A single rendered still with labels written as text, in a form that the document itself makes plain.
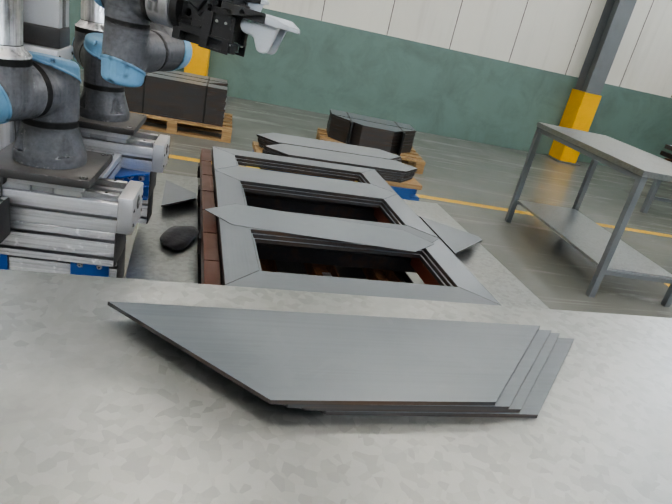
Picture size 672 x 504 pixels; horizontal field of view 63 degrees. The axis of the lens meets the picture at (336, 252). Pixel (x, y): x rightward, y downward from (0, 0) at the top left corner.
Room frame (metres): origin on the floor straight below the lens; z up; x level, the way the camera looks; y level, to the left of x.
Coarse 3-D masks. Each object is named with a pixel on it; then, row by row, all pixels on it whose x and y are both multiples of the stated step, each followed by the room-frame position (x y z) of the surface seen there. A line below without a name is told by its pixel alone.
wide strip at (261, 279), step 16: (256, 272) 1.23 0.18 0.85; (272, 272) 1.25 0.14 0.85; (272, 288) 1.16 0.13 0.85; (288, 288) 1.18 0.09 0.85; (304, 288) 1.20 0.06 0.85; (320, 288) 1.22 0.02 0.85; (336, 288) 1.24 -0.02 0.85; (352, 288) 1.26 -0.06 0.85; (368, 288) 1.28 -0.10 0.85; (384, 288) 1.30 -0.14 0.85; (400, 288) 1.32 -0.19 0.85; (416, 288) 1.34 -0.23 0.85; (432, 288) 1.37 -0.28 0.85; (448, 288) 1.39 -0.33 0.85; (496, 304) 1.36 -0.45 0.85
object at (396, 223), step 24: (288, 168) 2.30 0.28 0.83; (312, 168) 2.34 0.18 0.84; (216, 192) 1.74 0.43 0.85; (264, 192) 1.93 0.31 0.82; (288, 192) 1.97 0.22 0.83; (312, 192) 2.00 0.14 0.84; (216, 216) 1.61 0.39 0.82; (264, 240) 1.49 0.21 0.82; (288, 240) 1.52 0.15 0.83; (312, 240) 1.54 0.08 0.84; (432, 240) 1.74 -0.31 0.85; (432, 264) 1.57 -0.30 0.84
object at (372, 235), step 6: (360, 228) 1.70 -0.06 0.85; (366, 228) 1.71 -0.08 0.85; (372, 228) 1.73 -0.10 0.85; (378, 228) 1.74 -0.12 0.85; (366, 234) 1.66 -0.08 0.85; (372, 234) 1.67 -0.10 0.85; (378, 234) 1.68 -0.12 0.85; (366, 240) 1.61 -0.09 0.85; (372, 240) 1.62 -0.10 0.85; (378, 240) 1.63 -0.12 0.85; (384, 240) 1.64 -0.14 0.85; (378, 246) 1.58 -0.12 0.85; (384, 246) 1.59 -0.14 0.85
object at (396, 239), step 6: (384, 228) 1.75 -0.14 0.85; (390, 228) 1.77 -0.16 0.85; (384, 234) 1.70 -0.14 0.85; (390, 234) 1.71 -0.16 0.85; (396, 234) 1.72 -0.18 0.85; (402, 234) 1.73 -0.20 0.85; (390, 240) 1.65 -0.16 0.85; (396, 240) 1.67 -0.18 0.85; (402, 240) 1.68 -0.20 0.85; (390, 246) 1.60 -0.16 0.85; (396, 246) 1.61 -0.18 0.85; (402, 246) 1.63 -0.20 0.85; (408, 246) 1.64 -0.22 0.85
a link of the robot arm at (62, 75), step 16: (32, 64) 1.11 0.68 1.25; (48, 64) 1.13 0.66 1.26; (64, 64) 1.16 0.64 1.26; (48, 80) 1.12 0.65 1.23; (64, 80) 1.16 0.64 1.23; (80, 80) 1.20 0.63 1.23; (48, 96) 1.11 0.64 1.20; (64, 96) 1.15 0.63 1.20; (48, 112) 1.12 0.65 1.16; (64, 112) 1.16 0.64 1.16
